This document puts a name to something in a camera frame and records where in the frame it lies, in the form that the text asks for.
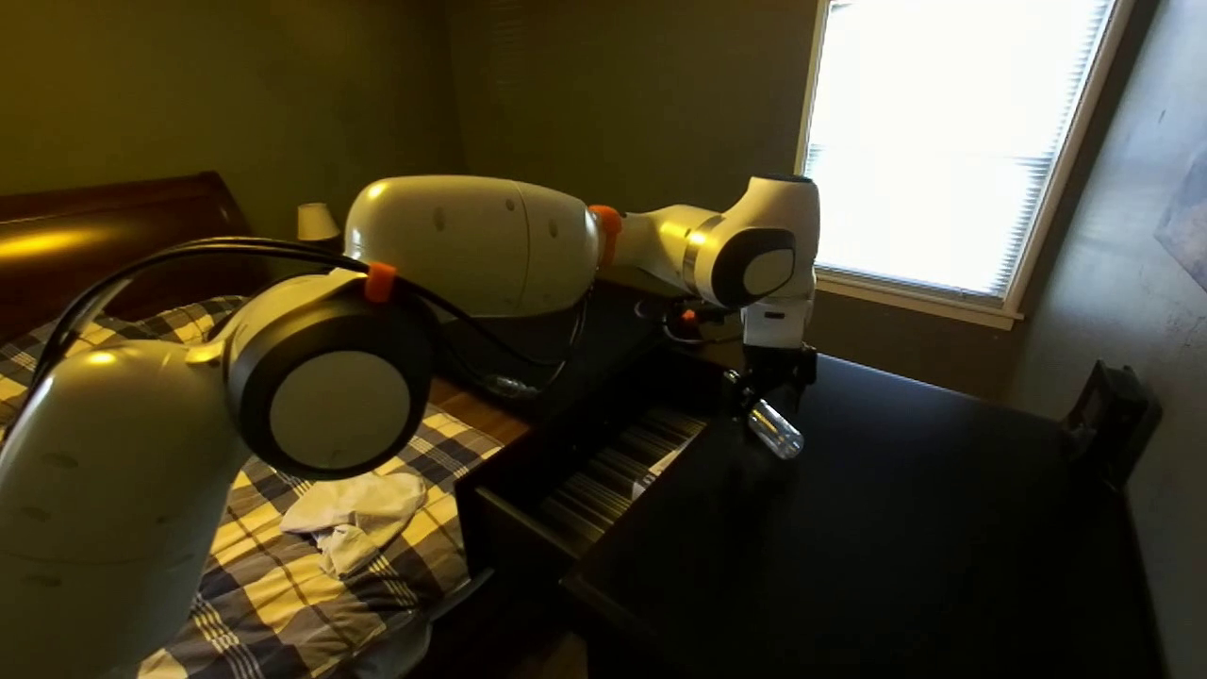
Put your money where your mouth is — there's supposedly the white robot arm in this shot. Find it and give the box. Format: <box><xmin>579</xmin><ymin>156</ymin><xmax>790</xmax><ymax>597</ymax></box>
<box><xmin>0</xmin><ymin>175</ymin><xmax>819</xmax><ymax>679</ymax></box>

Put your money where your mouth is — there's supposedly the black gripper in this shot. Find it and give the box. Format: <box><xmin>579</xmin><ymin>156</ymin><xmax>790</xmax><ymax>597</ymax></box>
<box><xmin>722</xmin><ymin>347</ymin><xmax>819</xmax><ymax>415</ymax></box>

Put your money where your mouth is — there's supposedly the plaid yellow grey bed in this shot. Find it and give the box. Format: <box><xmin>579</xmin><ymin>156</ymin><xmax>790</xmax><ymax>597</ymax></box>
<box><xmin>0</xmin><ymin>302</ymin><xmax>524</xmax><ymax>679</ymax></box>

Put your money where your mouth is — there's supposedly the white cloth on bed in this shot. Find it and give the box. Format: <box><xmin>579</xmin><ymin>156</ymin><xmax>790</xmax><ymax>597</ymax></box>
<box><xmin>284</xmin><ymin>470</ymin><xmax>426</xmax><ymax>577</ymax></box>

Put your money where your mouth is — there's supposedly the black dresser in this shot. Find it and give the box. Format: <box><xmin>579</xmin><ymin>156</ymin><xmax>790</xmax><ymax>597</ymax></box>
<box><xmin>512</xmin><ymin>353</ymin><xmax>1165</xmax><ymax>679</ymax></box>

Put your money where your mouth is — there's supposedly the black box on dresser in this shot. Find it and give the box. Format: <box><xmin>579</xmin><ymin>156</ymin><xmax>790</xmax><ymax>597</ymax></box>
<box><xmin>1062</xmin><ymin>361</ymin><xmax>1161</xmax><ymax>493</ymax></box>

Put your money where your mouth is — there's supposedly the open black top drawer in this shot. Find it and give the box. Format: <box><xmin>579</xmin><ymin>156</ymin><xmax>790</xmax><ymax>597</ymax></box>
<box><xmin>457</xmin><ymin>404</ymin><xmax>705</xmax><ymax>580</ymax></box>

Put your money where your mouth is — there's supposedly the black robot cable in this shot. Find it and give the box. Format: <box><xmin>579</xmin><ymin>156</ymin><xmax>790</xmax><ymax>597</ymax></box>
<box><xmin>23</xmin><ymin>233</ymin><xmax>556</xmax><ymax>407</ymax></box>

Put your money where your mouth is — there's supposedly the clear plastic container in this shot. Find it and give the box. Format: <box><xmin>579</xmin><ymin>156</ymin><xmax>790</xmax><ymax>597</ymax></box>
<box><xmin>748</xmin><ymin>401</ymin><xmax>802</xmax><ymax>459</ymax></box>

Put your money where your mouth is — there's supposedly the white framed window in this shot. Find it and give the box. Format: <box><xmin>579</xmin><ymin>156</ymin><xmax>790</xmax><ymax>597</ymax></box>
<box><xmin>798</xmin><ymin>0</ymin><xmax>1137</xmax><ymax>329</ymax></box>

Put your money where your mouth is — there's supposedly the dark wooden headboard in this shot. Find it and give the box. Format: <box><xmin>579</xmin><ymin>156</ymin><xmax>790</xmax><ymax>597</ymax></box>
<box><xmin>0</xmin><ymin>175</ymin><xmax>250</xmax><ymax>341</ymax></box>

